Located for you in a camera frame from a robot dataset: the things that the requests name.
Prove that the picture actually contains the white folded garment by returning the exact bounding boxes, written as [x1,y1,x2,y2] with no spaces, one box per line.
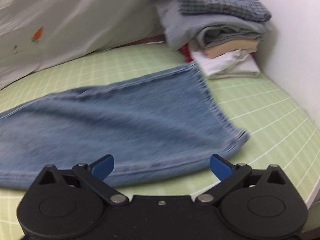
[190,50,261,79]

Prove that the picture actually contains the grey-blue folded garment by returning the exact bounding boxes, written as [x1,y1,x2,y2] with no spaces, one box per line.
[154,0,271,50]

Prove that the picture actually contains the green grid table mat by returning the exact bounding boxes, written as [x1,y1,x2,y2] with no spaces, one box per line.
[1,43,319,231]

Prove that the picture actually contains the white carrot print sheet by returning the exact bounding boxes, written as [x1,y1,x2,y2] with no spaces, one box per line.
[1,0,163,87]

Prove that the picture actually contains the blue denim jeans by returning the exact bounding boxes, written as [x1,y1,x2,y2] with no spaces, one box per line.
[1,63,249,189]

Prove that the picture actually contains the beige folded garment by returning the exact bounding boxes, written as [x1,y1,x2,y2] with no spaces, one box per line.
[188,40,259,59]

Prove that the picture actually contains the blue checkered folded shirt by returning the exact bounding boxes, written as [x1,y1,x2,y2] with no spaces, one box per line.
[177,0,272,22]

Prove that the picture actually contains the red folded garment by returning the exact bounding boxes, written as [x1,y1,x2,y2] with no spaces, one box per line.
[179,43,194,63]

